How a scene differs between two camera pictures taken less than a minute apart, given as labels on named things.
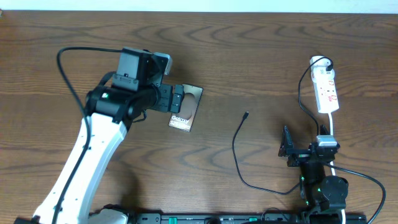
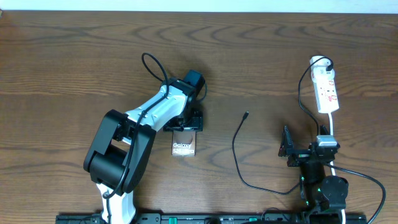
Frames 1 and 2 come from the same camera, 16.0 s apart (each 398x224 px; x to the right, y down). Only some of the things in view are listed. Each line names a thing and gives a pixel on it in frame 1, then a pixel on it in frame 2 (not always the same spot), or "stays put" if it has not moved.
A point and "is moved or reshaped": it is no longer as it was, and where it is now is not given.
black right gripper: [299, 156] stays put
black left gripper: [165, 104] to [199, 124]
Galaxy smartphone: [184, 120] is moved or reshaped
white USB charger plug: [319, 73] stays put
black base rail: [249, 218] stays put
